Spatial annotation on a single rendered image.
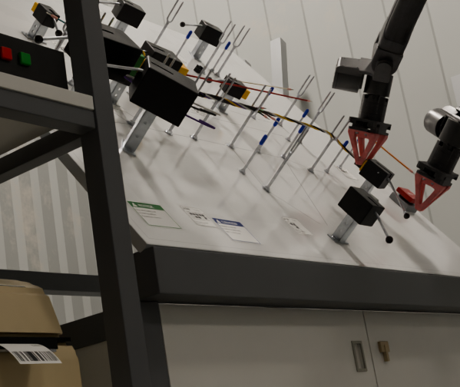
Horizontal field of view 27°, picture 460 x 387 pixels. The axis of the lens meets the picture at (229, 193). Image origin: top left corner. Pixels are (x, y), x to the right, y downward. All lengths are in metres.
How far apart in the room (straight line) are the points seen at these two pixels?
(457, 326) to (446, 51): 2.92
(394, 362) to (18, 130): 0.86
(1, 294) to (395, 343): 0.90
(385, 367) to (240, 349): 0.43
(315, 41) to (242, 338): 3.85
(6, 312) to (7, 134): 0.27
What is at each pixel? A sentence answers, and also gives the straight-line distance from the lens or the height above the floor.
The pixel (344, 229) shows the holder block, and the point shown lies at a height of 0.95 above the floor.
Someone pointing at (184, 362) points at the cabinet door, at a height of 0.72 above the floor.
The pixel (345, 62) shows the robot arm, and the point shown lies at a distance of 2.11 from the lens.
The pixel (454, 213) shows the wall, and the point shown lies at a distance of 4.71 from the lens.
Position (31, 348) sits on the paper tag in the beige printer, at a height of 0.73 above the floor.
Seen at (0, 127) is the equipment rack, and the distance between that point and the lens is 1.30.
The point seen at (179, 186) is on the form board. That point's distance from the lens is 1.55.
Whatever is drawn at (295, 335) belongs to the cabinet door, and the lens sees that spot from 1.57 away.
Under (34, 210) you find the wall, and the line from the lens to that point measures 4.70.
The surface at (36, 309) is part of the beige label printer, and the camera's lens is 1.20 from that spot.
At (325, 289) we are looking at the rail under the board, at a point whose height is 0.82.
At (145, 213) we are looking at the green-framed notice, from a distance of 1.37.
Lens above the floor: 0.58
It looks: 15 degrees up
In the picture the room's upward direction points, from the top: 10 degrees counter-clockwise
